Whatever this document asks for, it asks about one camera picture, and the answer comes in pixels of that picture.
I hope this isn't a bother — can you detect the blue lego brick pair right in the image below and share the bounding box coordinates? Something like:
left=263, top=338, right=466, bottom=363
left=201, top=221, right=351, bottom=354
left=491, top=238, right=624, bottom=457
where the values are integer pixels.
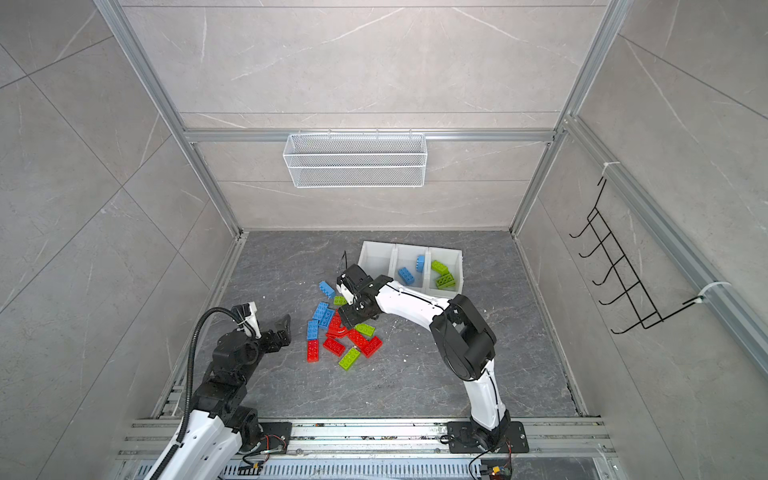
left=319, top=309, right=336, bottom=330

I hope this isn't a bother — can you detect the blue lego brick pair left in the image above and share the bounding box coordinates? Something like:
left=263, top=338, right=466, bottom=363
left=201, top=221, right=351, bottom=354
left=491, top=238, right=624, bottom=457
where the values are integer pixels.
left=312, top=302, right=330, bottom=321

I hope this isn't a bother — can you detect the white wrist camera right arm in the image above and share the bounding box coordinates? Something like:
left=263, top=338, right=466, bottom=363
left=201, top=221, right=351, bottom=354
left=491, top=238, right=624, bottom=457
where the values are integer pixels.
left=337, top=283, right=354, bottom=304

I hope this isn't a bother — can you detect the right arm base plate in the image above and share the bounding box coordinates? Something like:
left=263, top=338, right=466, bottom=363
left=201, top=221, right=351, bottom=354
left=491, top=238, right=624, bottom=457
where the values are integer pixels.
left=439, top=421, right=530, bottom=454

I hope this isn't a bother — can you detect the white middle plastic bin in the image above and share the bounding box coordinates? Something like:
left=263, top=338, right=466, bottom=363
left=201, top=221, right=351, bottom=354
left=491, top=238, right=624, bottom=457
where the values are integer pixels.
left=388, top=244, right=428, bottom=293

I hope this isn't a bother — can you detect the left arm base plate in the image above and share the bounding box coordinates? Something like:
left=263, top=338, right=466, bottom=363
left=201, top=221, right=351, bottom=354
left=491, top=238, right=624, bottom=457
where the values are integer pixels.
left=240, top=421, right=293, bottom=454

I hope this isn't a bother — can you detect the red arch lego piece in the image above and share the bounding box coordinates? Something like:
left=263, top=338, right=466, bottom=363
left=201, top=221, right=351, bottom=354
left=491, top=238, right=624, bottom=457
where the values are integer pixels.
left=326, top=311, right=350, bottom=338

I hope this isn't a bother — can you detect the white left plastic bin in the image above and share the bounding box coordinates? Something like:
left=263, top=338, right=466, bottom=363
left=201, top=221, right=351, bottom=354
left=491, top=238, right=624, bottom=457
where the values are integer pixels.
left=357, top=241, right=397, bottom=279

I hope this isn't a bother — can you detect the red lego brick upright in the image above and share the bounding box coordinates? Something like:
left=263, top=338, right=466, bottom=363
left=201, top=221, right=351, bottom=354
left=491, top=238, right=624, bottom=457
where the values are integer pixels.
left=306, top=339, right=319, bottom=363

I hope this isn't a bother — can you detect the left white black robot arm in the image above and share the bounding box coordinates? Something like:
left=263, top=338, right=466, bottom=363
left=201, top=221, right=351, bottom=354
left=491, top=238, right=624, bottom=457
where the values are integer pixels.
left=146, top=315, right=291, bottom=479

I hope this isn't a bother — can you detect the red lego brick small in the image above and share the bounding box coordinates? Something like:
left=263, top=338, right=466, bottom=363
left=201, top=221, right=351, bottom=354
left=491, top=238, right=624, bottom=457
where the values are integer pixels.
left=323, top=337, right=346, bottom=358

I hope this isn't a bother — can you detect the white right plastic bin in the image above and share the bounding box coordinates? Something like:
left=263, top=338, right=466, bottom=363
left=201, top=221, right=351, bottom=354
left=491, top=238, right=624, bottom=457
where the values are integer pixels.
left=424, top=247, right=464, bottom=298

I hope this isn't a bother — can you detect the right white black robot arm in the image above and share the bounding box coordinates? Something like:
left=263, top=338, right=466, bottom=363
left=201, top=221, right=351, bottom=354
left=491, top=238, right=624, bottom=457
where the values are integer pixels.
left=336, top=264, right=511, bottom=451

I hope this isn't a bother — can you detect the black wire hook rack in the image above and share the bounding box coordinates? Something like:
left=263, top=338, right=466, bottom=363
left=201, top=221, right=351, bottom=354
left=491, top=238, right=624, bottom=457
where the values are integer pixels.
left=568, top=176, right=706, bottom=335

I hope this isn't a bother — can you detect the white wire mesh basket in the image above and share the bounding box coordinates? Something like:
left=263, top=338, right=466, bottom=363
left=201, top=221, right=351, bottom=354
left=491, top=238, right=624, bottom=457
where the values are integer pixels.
left=283, top=132, right=428, bottom=188

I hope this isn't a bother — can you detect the red lego brick center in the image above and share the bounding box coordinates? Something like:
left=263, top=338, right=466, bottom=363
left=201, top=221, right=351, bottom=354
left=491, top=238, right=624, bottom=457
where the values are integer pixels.
left=347, top=330, right=369, bottom=352

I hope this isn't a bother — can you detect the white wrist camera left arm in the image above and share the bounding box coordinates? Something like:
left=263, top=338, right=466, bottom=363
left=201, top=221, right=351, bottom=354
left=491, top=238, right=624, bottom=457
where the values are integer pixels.
left=243, top=302, right=261, bottom=339

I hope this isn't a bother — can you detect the blue lego brick pair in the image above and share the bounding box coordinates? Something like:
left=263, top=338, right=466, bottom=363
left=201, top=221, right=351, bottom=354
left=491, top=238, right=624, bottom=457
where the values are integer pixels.
left=312, top=302, right=330, bottom=321
left=319, top=309, right=336, bottom=330

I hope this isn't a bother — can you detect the red lego brick right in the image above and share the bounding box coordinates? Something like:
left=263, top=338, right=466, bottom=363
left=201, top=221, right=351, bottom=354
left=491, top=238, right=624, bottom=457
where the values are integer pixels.
left=361, top=336, right=383, bottom=358

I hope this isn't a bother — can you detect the black corrugated cable hose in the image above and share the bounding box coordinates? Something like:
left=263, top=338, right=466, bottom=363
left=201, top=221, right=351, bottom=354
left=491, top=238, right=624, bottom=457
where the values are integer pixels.
left=176, top=307, right=247, bottom=439

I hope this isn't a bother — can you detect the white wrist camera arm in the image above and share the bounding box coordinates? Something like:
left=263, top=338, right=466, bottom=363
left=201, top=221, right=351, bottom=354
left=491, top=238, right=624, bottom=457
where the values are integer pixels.
left=243, top=302, right=261, bottom=339
left=337, top=283, right=354, bottom=304

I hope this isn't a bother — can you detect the white plastic bin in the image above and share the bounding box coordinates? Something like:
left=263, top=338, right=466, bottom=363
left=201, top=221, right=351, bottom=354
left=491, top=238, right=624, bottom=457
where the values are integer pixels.
left=357, top=241, right=397, bottom=279
left=424, top=247, right=464, bottom=298
left=388, top=244, right=428, bottom=293

